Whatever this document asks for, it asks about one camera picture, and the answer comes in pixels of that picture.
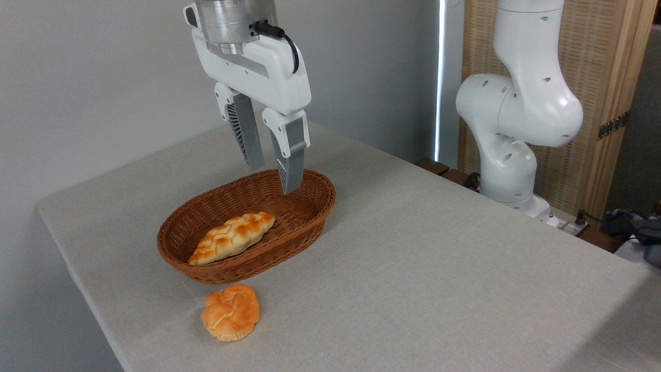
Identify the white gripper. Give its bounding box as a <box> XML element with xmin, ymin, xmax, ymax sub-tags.
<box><xmin>183</xmin><ymin>3</ymin><xmax>312</xmax><ymax>195</ymax></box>

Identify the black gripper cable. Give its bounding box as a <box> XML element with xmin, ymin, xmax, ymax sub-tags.
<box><xmin>252</xmin><ymin>20</ymin><xmax>301</xmax><ymax>74</ymax></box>

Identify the black plug with cable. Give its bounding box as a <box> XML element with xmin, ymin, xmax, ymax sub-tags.
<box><xmin>575</xmin><ymin>209</ymin><xmax>615</xmax><ymax>230</ymax></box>

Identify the metal hinge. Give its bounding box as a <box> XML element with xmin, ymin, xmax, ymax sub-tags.
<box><xmin>597</xmin><ymin>110</ymin><xmax>631</xmax><ymax>141</ymax></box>

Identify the dark wooden base board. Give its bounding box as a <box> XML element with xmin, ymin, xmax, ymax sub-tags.
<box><xmin>415</xmin><ymin>158</ymin><xmax>481</xmax><ymax>193</ymax></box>

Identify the grey tablecloth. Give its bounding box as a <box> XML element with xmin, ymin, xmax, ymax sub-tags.
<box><xmin>36</xmin><ymin>108</ymin><xmax>661</xmax><ymax>372</ymax></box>

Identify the round knotted bread roll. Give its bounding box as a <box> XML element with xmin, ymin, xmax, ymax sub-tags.
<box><xmin>201</xmin><ymin>284</ymin><xmax>261</xmax><ymax>342</ymax></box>

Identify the wooden rattan screen panel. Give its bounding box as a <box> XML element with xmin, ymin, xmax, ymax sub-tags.
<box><xmin>459</xmin><ymin>0</ymin><xmax>659</xmax><ymax>223</ymax></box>

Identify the long braided bread loaf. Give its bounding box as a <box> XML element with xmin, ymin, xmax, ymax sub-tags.
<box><xmin>188</xmin><ymin>211</ymin><xmax>276</xmax><ymax>266</ymax></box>

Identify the brown oval wicker basket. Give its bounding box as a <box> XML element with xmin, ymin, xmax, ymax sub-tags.
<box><xmin>157</xmin><ymin>168</ymin><xmax>337</xmax><ymax>285</ymax></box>

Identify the dark grey bag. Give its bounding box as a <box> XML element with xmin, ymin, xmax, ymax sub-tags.
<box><xmin>602</xmin><ymin>208</ymin><xmax>661</xmax><ymax>268</ymax></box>

